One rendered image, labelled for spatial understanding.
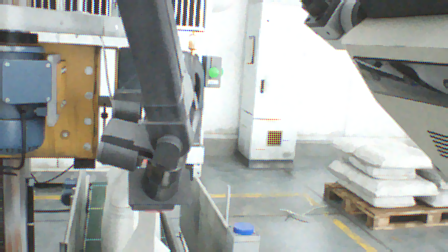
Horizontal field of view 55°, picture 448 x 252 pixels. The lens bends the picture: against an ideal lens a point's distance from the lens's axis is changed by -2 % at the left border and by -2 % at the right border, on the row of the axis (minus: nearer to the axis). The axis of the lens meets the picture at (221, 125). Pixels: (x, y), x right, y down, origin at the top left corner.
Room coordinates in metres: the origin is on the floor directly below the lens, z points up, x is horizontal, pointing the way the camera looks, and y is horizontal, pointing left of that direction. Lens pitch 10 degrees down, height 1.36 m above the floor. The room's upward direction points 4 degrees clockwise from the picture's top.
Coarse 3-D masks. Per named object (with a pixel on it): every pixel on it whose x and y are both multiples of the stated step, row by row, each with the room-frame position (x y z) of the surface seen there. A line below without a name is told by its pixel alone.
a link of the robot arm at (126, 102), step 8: (120, 96) 0.91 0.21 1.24; (128, 96) 0.91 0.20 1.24; (136, 96) 0.92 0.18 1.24; (120, 104) 0.90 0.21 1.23; (128, 104) 0.91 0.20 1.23; (136, 104) 0.91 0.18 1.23; (112, 112) 0.90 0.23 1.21; (120, 112) 0.90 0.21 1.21; (128, 112) 0.90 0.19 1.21; (136, 112) 0.91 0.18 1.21; (128, 120) 0.91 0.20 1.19; (136, 120) 0.91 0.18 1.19
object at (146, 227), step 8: (144, 216) 1.09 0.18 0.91; (152, 216) 0.78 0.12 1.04; (144, 224) 1.08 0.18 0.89; (152, 224) 0.77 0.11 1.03; (136, 232) 1.10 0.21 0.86; (144, 232) 1.06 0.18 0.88; (152, 232) 0.76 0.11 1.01; (128, 240) 1.09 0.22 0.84; (136, 240) 1.06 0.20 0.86; (144, 240) 1.02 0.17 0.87; (152, 240) 0.76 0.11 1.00; (128, 248) 1.06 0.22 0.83; (136, 248) 1.02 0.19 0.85; (144, 248) 0.99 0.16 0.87; (152, 248) 0.75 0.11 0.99; (160, 248) 1.06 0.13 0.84
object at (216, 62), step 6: (204, 60) 1.30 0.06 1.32; (210, 60) 1.27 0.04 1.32; (216, 60) 1.27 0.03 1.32; (204, 66) 1.29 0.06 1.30; (210, 66) 1.27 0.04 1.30; (216, 66) 1.27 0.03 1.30; (210, 78) 1.27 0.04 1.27; (216, 78) 1.27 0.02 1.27; (210, 84) 1.27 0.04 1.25; (216, 84) 1.27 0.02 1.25
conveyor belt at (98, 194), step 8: (96, 184) 2.85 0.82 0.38; (104, 184) 2.87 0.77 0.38; (96, 192) 2.70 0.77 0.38; (104, 192) 2.71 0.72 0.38; (96, 200) 2.56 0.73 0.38; (104, 200) 2.57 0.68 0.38; (96, 208) 2.43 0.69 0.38; (96, 216) 2.31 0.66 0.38; (88, 224) 2.19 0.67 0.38; (96, 224) 2.20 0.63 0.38; (160, 224) 2.27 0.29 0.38; (88, 232) 2.10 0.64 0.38; (96, 232) 2.10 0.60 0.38; (160, 232) 2.16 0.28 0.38; (88, 240) 2.01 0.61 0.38; (96, 240) 2.01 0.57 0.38; (160, 240) 2.07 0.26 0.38; (88, 248) 1.92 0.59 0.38; (96, 248) 1.93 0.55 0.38
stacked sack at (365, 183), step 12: (360, 180) 3.55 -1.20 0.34; (372, 180) 3.44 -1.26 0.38; (384, 180) 3.46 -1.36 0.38; (396, 180) 3.49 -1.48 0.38; (408, 180) 3.49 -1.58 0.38; (420, 180) 3.55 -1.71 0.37; (372, 192) 3.34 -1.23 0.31; (384, 192) 3.32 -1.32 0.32; (396, 192) 3.36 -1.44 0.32; (408, 192) 3.39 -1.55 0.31; (420, 192) 3.41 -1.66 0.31; (432, 192) 3.46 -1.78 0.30
